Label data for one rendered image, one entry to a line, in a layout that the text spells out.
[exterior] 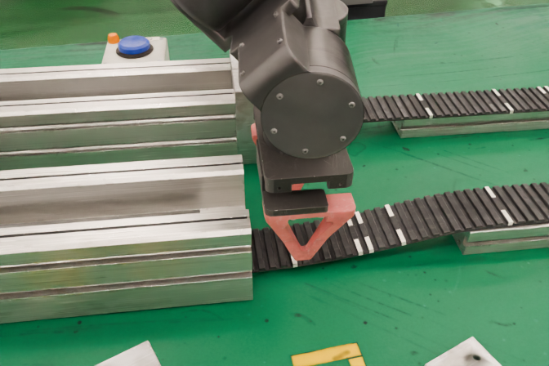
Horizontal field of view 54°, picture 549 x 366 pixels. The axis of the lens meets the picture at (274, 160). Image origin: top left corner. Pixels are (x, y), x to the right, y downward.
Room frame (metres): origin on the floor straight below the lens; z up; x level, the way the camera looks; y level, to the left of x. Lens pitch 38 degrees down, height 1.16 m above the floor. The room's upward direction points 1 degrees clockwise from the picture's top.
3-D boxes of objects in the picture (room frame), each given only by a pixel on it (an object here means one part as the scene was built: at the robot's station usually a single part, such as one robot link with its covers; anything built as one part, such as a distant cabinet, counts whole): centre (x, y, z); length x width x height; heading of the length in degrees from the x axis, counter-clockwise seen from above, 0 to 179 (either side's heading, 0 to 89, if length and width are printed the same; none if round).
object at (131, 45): (0.64, 0.18, 0.84); 0.04 x 0.04 x 0.02
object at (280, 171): (0.35, -0.02, 0.93); 0.10 x 0.07 x 0.07; 7
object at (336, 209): (0.32, -0.02, 0.86); 0.07 x 0.07 x 0.09; 7
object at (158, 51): (0.63, 0.18, 0.81); 0.10 x 0.08 x 0.06; 7
